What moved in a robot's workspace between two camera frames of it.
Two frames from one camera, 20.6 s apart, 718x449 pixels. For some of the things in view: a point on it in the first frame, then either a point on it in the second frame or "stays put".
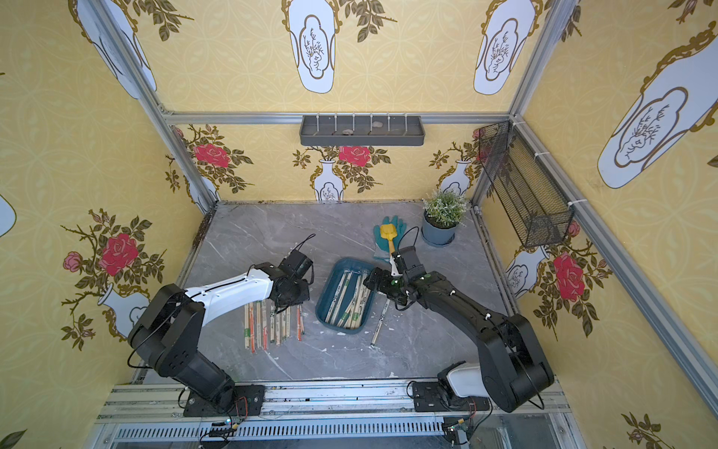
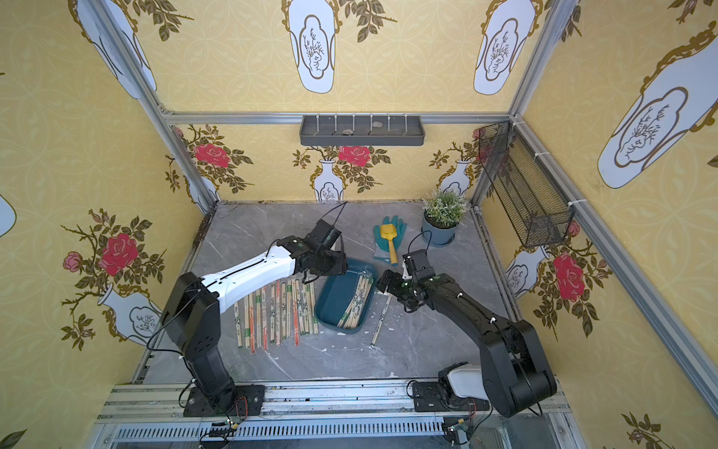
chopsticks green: [272, 324] stays put
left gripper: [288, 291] to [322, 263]
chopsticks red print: [265, 325] stays put
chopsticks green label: [286, 323] stays put
